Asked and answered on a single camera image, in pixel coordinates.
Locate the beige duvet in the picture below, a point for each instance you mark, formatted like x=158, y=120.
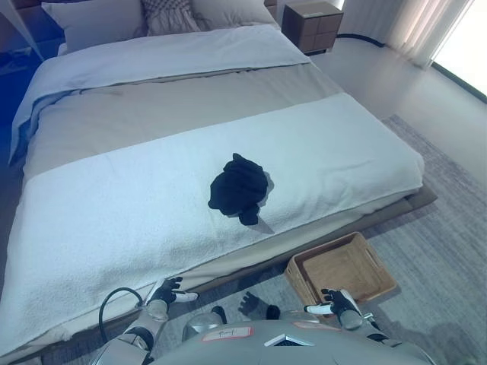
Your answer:
x=171, y=110

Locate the silver robot left leg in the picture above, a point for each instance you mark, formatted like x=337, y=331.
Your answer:
x=203, y=323

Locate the sheer white curtain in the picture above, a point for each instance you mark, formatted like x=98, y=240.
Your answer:
x=411, y=26

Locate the white folded bed sheet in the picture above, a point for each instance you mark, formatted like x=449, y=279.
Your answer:
x=163, y=57

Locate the patterned fringed cushion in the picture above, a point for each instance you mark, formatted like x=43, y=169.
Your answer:
x=171, y=17

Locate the brown wicker basket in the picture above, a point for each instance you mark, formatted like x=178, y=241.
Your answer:
x=342, y=268

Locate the large white pillow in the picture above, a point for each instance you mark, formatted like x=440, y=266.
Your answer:
x=95, y=21

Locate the brown wooden nightstand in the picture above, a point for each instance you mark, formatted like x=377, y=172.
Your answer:
x=312, y=24

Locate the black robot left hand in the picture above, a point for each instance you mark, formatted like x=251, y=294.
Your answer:
x=169, y=291

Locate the bed with white blanket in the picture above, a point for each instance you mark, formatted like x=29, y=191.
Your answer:
x=152, y=197

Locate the beige pillow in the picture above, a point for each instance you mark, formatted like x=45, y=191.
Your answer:
x=232, y=11

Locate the black garment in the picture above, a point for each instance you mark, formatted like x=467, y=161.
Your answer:
x=237, y=188

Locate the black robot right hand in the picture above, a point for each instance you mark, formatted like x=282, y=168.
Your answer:
x=340, y=300

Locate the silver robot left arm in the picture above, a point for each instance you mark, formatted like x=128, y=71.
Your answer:
x=133, y=334

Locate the grey robot torso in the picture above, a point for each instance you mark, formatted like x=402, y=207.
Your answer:
x=289, y=344

